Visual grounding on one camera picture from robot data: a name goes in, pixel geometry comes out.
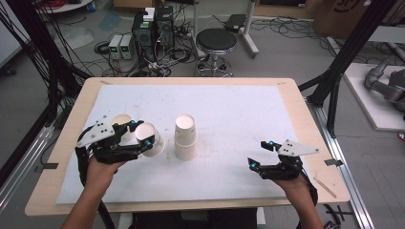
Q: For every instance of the grey bench power supply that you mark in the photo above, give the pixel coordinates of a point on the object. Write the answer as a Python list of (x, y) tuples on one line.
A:
[(115, 47), (126, 47)]

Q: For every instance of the brown cardboard box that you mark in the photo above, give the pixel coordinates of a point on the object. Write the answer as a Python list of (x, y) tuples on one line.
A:
[(337, 16)]

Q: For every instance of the person's left hand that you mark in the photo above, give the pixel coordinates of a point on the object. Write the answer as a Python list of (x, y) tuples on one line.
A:
[(103, 173)]

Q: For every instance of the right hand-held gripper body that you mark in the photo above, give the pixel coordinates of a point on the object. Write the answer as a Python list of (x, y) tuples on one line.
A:
[(283, 170)]

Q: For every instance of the flat black device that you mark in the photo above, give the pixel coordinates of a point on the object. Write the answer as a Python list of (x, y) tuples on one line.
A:
[(235, 23)]

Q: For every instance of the black tape piece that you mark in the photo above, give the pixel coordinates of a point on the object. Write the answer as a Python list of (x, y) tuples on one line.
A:
[(333, 162), (51, 165)]

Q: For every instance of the person's right hand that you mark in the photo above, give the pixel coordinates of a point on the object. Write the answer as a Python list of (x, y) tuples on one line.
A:
[(291, 187)]

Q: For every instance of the thin wooden stick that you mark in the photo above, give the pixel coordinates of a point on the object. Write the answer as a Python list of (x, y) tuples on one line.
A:
[(325, 188)]

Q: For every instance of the white floor board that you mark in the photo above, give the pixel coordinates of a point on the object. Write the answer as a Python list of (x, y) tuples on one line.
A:
[(369, 105)]

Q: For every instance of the person's dark clothing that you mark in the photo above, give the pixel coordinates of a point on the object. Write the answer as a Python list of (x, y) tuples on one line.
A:
[(191, 221)]

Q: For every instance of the white table mat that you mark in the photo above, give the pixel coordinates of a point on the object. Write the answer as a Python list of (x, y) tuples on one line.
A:
[(223, 120)]

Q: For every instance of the small white box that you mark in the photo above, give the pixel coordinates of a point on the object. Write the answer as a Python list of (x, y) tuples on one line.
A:
[(149, 14)]

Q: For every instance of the black computer tower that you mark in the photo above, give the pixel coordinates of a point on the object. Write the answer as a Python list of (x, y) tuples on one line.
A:
[(165, 30), (144, 35)]

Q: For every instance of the white round table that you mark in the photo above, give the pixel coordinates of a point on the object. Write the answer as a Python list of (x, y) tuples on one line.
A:
[(67, 7)]

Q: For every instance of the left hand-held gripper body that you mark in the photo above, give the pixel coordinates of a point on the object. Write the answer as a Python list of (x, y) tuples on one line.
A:
[(110, 152)]

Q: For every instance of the black round stool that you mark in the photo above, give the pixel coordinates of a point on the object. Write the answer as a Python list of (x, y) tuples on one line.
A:
[(216, 39)]

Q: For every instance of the aluminium floor rail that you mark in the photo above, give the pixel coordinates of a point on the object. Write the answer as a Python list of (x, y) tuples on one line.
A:
[(344, 171), (25, 159)]

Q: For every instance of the white metal stand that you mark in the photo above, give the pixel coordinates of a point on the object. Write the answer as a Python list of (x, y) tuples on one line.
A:
[(250, 35)]

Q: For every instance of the white table leg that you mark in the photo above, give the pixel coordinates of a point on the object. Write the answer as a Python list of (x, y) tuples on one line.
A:
[(259, 219)]

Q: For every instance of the black metal frame post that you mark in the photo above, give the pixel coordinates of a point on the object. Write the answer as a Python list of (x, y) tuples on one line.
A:
[(350, 51), (47, 57)]

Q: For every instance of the white wall panel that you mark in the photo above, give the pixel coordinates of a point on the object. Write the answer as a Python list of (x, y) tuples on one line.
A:
[(9, 38)]

